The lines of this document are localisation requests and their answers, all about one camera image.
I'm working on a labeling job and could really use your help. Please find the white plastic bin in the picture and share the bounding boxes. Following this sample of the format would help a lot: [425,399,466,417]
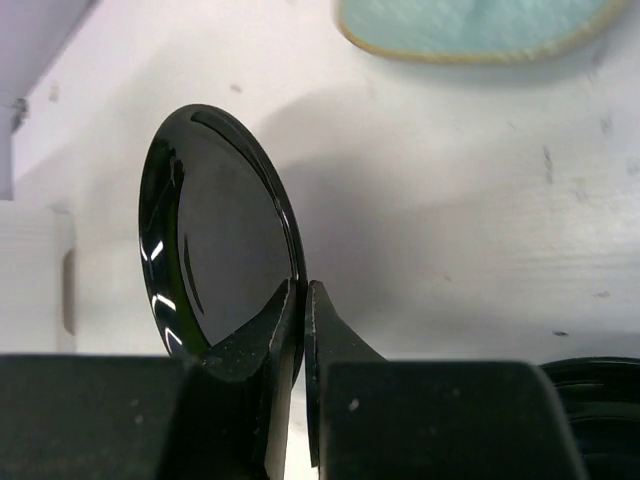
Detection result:
[1,200,76,353]

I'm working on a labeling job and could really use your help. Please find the pale green rectangular dish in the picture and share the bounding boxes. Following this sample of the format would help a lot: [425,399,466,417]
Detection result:
[335,0,630,65]

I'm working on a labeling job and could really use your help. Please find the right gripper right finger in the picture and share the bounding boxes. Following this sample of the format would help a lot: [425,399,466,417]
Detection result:
[304,281,587,479]

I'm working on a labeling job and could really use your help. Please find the black round plate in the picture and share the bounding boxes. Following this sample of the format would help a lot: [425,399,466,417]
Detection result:
[542,357,639,480]
[138,104,307,356]

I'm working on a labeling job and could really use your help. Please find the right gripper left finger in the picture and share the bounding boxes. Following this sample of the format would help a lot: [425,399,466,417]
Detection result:
[1,280,297,479]

